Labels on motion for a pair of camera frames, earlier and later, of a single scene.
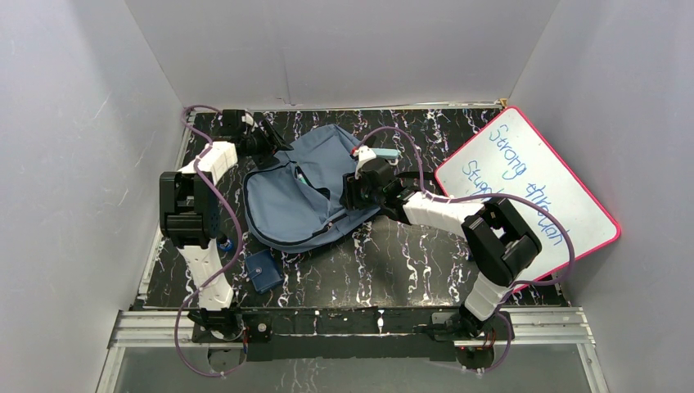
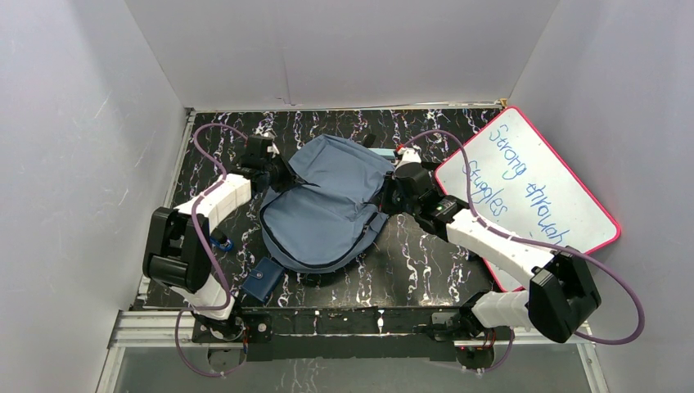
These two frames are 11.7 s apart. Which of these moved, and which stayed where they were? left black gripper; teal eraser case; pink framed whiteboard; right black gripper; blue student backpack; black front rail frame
Moved: right black gripper; blue student backpack; left black gripper
Stayed: black front rail frame; pink framed whiteboard; teal eraser case
